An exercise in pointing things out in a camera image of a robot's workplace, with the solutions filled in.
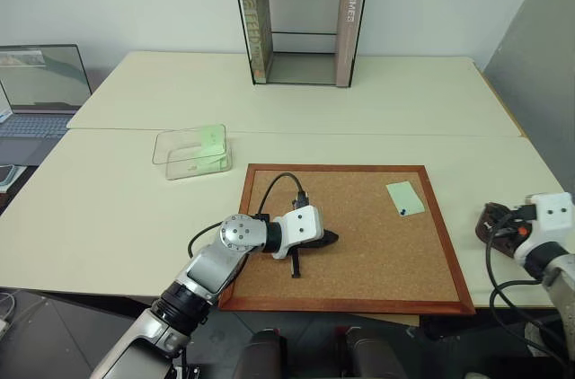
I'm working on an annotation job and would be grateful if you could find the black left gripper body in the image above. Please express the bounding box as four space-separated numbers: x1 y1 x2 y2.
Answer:
285 234 328 260

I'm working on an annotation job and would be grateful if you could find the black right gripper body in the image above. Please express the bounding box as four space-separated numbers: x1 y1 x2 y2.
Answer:
495 210 532 246

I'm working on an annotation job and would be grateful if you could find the green sticky note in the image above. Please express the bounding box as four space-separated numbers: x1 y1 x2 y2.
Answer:
187 124 228 172
385 181 426 217

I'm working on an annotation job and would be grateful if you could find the clear plastic box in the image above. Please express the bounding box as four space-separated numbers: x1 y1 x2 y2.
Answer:
151 123 234 181

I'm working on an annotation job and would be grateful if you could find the wood-framed cork board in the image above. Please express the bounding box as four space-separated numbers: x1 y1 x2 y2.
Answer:
217 163 477 317

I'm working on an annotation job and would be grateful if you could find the dark rounded shape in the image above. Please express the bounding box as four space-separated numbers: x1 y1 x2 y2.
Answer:
232 327 289 379
335 325 402 379

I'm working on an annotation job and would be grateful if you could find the grey partition panel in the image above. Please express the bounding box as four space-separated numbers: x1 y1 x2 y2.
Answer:
482 0 575 200

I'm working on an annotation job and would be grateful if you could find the beige book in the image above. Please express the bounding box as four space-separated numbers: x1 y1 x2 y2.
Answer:
333 0 365 88

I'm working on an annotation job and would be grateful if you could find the olive patterned book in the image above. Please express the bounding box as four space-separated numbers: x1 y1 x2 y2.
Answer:
239 0 274 84

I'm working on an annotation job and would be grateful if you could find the flat device with clear case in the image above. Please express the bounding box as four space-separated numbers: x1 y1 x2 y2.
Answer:
0 163 27 194

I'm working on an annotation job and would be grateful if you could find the grey laptop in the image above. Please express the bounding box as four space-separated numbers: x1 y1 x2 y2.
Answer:
0 43 93 167

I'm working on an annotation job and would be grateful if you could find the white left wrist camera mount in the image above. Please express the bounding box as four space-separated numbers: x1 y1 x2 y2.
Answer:
270 205 325 261

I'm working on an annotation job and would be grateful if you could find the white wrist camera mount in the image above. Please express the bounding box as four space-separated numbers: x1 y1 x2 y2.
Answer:
270 205 325 261
513 192 575 266

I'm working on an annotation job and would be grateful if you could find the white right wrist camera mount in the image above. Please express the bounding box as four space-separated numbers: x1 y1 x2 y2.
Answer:
513 192 575 266

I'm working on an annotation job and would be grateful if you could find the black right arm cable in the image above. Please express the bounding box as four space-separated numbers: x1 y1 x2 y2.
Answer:
485 204 575 356

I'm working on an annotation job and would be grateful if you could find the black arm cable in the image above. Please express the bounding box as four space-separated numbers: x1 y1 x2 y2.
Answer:
187 172 312 260
485 204 575 356

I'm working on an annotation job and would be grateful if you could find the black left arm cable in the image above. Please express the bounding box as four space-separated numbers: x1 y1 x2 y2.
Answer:
187 172 312 260

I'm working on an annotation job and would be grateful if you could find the black wire shelf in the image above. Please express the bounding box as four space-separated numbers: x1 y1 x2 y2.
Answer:
228 0 376 88

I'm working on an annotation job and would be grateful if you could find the white cable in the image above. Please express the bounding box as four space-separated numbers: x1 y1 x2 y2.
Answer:
0 291 17 338

